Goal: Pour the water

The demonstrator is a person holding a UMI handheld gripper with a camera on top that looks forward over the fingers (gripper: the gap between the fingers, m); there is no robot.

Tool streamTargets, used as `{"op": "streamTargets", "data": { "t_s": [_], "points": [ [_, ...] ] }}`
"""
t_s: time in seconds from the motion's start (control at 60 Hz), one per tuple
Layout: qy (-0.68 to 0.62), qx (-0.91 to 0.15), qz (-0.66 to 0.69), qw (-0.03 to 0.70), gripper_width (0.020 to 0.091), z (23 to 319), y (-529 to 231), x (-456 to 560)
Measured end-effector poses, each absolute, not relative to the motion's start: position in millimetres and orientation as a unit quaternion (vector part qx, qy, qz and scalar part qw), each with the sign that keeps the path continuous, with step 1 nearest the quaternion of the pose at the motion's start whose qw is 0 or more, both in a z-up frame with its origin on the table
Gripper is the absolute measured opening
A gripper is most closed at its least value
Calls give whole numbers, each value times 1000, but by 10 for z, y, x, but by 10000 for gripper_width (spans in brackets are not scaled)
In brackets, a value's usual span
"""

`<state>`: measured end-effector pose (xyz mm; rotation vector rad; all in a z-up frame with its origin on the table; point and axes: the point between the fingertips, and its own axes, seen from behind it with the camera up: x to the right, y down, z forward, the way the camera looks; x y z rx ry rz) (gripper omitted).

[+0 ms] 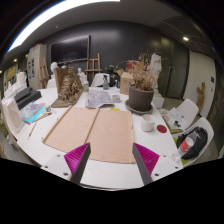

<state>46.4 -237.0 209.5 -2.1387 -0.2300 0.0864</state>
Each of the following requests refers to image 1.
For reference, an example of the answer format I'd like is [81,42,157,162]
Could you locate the small white plaster figurine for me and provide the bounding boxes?
[82,74,90,93]

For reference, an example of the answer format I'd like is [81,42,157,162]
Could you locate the long ceiling light strip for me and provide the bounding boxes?
[6,0,121,54]

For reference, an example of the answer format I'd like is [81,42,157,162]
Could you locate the colourful painted sheet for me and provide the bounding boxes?
[19,101,47,125]

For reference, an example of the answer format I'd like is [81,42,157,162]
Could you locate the brown carved relief sculpture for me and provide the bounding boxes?
[50,66,84,108]

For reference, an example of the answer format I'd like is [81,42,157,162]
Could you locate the small white cup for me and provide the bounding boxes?
[111,94,122,104]

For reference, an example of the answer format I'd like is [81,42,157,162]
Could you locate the wooden figure sculpture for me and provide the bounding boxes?
[195,81,207,115]

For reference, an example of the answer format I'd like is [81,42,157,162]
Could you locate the brown cardboard box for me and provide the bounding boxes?
[119,69,135,96]

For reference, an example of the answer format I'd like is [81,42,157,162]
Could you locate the grey plant pot saucer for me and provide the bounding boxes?
[124,99,154,116]

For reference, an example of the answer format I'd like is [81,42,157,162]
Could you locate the black backpack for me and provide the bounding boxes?
[176,126,209,160]

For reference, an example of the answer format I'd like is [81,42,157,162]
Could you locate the black flat boxes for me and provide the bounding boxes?
[13,87,43,110]

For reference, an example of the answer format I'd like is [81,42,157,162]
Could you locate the grey spray bottle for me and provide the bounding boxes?
[102,74,110,91]

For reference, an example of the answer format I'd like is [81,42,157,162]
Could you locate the white plaster bust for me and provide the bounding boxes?
[49,61,60,81]
[77,67,86,85]

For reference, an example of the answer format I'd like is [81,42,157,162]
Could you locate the white plaster relief panel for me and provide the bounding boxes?
[0,97,26,136]

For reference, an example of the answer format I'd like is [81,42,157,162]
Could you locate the red pencil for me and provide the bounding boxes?
[27,121,39,140]

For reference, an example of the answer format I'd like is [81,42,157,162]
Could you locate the pile of papers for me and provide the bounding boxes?
[163,107,186,133]

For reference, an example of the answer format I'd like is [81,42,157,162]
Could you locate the white plaster sculpture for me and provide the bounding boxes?
[3,71,28,99]

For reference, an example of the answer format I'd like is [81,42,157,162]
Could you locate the flat round red coaster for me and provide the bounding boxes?
[156,124,168,134]

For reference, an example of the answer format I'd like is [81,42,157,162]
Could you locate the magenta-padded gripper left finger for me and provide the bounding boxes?
[41,142,92,186]

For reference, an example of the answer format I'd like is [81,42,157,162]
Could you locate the wooden easel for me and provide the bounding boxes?
[38,58,50,89]
[84,52,103,78]

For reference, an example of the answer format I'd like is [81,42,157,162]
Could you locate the dried plant in grey pot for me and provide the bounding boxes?
[126,51,158,113]

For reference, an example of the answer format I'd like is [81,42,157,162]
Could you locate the printed paper sheet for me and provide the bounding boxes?
[84,88,115,110]

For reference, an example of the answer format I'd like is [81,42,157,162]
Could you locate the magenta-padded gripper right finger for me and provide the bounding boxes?
[131,142,184,187]

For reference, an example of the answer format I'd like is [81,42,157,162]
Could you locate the white cabinet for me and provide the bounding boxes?
[26,44,48,90]

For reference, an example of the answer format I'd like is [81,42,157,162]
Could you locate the white ceramic mug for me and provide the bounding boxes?
[139,113,157,133]

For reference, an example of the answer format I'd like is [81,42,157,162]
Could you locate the black wall screen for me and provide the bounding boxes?
[49,34,91,65]

